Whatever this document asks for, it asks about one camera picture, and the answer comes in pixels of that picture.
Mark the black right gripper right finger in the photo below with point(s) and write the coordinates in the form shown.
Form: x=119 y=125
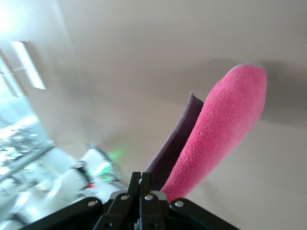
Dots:
x=158 y=213

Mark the pink and grey towel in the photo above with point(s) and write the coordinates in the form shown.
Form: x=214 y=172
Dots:
x=216 y=131

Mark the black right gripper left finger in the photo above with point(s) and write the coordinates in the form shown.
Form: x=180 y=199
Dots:
x=115 y=210

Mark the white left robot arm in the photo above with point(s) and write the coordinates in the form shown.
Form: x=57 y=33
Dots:
x=72 y=182

